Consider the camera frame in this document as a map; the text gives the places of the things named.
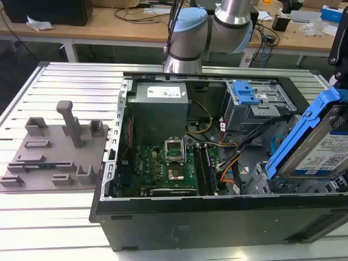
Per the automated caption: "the hard disk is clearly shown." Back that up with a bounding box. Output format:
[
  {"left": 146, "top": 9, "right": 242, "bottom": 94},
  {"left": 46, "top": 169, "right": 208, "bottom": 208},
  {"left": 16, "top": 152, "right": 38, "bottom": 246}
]
[{"left": 265, "top": 86, "right": 348, "bottom": 182}]

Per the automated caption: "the black RAM slot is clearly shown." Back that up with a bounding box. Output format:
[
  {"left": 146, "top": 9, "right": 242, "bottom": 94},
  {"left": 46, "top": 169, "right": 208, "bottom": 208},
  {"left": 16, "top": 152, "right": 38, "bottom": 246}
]
[{"left": 194, "top": 145, "right": 209, "bottom": 195}]

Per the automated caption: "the clear plastic bag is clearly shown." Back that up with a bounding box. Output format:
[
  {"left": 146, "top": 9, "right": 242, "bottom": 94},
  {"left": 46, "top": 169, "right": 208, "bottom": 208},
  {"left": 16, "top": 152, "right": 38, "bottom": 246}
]
[{"left": 300, "top": 20, "right": 337, "bottom": 36}]

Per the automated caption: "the blue cardboard box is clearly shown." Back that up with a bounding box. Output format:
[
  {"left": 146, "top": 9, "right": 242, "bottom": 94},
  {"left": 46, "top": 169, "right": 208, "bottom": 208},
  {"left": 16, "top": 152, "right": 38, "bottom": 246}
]
[{"left": 320, "top": 4, "right": 345, "bottom": 24}]

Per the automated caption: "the grey flat box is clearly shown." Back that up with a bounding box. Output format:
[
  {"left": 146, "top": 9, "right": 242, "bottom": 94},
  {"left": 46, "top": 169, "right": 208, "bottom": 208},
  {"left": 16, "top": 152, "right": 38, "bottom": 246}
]
[{"left": 289, "top": 10, "right": 321, "bottom": 23}]

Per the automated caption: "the small black box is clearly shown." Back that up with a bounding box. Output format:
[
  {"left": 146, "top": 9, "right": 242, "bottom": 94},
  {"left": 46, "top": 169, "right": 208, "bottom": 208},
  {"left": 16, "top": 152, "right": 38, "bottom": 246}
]
[{"left": 272, "top": 15, "right": 291, "bottom": 31}]

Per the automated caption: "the blue drive latch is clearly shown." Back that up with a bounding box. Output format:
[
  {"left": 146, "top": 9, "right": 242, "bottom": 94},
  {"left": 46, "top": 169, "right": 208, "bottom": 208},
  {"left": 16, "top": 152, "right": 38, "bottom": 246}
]
[{"left": 233, "top": 80, "right": 262, "bottom": 106}]

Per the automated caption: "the grey metal drive cage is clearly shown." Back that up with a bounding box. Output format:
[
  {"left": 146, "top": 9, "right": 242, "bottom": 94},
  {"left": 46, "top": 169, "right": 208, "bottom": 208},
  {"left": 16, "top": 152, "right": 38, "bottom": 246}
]
[{"left": 222, "top": 80, "right": 299, "bottom": 134}]

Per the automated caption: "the metal socket cover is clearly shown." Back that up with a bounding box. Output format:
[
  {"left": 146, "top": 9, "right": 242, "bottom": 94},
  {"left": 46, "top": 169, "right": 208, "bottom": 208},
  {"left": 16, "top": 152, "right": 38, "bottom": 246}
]
[{"left": 164, "top": 138, "right": 187, "bottom": 164}]

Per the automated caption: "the grey power supply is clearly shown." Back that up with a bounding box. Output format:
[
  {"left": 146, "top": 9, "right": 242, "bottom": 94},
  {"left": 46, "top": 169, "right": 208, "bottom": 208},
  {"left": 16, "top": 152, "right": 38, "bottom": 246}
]
[{"left": 127, "top": 83, "right": 192, "bottom": 136}]

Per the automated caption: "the CPU socket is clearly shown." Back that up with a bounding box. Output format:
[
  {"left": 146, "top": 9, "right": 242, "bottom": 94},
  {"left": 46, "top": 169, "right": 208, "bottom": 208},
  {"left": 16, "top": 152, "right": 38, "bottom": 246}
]
[{"left": 167, "top": 166, "right": 187, "bottom": 183}]

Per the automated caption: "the black PC case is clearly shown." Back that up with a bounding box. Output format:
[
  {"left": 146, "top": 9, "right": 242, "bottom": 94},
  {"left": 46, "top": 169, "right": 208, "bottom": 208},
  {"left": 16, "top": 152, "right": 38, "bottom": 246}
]
[{"left": 89, "top": 71, "right": 348, "bottom": 252}]

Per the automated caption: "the black graphics card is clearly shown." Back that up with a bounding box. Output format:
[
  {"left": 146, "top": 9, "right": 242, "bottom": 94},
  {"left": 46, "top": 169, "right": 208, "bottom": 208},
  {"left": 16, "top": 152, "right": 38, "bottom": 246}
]
[{"left": 141, "top": 187, "right": 198, "bottom": 197}]

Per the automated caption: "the green motherboard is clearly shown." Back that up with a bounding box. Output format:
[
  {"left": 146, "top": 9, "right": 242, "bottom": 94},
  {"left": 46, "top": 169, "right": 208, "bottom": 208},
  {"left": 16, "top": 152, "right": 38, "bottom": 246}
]
[{"left": 116, "top": 144, "right": 226, "bottom": 196}]

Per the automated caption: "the wooden desk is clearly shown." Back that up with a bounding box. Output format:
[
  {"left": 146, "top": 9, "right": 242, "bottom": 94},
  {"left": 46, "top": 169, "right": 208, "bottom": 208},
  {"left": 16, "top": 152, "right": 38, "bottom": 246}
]
[{"left": 0, "top": 0, "right": 348, "bottom": 66}]

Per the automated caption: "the large black box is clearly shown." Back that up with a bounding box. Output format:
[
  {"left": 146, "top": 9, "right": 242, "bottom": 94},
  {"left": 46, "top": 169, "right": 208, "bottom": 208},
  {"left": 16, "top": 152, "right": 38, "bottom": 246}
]
[{"left": 1, "top": 0, "right": 94, "bottom": 27}]

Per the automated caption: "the crumpled white plastic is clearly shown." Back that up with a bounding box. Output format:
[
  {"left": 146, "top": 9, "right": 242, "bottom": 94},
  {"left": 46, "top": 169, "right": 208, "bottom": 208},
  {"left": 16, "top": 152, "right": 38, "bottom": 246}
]
[{"left": 26, "top": 15, "right": 54, "bottom": 31}]

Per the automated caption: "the grey parts rack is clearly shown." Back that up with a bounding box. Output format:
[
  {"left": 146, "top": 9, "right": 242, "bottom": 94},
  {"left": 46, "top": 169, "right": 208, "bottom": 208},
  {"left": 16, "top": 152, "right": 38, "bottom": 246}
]
[{"left": 0, "top": 100, "right": 110, "bottom": 194}]

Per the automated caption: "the green RAM stick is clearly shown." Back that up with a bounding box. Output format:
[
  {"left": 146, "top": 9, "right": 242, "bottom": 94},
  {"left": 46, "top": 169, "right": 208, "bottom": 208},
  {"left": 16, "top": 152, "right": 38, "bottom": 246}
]
[{"left": 23, "top": 163, "right": 59, "bottom": 171}]

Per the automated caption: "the blue disk wire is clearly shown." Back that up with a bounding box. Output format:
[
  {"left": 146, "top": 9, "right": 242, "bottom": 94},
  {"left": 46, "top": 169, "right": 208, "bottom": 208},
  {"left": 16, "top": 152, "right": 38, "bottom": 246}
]
[{"left": 271, "top": 133, "right": 287, "bottom": 161}]

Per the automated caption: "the black wire bundle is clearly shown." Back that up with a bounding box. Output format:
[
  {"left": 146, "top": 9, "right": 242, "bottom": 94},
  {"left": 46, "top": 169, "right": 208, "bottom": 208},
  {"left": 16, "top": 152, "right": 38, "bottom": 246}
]
[{"left": 235, "top": 114, "right": 294, "bottom": 156}]

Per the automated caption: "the yellow wire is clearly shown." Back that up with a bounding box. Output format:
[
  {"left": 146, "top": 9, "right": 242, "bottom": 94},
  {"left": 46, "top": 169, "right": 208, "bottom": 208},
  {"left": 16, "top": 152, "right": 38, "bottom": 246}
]
[{"left": 184, "top": 100, "right": 214, "bottom": 135}]

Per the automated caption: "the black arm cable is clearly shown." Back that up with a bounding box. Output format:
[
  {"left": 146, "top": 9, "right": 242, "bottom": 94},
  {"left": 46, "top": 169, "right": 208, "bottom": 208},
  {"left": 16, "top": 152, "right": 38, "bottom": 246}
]
[{"left": 163, "top": 0, "right": 188, "bottom": 54}]

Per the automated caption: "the orange wire bundle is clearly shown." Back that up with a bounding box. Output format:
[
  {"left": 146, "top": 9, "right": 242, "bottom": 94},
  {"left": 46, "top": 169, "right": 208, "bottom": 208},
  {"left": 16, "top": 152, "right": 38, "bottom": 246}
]
[{"left": 217, "top": 156, "right": 242, "bottom": 189}]

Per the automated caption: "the red wire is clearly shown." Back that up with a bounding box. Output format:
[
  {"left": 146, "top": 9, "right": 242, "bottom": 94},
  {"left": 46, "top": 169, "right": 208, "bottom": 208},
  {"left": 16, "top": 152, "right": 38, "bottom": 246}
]
[{"left": 127, "top": 114, "right": 135, "bottom": 153}]

